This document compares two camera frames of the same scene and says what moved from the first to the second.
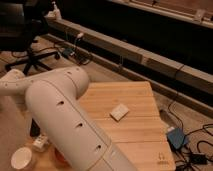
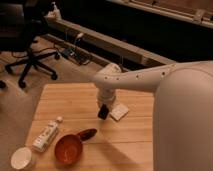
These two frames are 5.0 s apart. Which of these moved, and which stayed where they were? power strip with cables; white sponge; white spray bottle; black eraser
Moved: black eraser
Stayed: white spray bottle; white sponge; power strip with cables
